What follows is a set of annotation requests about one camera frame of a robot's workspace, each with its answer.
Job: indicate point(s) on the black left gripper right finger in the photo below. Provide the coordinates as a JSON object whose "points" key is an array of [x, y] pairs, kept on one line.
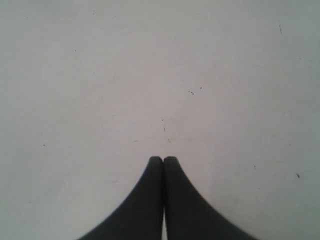
{"points": [[188, 216]]}

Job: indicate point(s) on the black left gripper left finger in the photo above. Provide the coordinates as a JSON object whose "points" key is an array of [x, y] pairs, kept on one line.
{"points": [[140, 215]]}

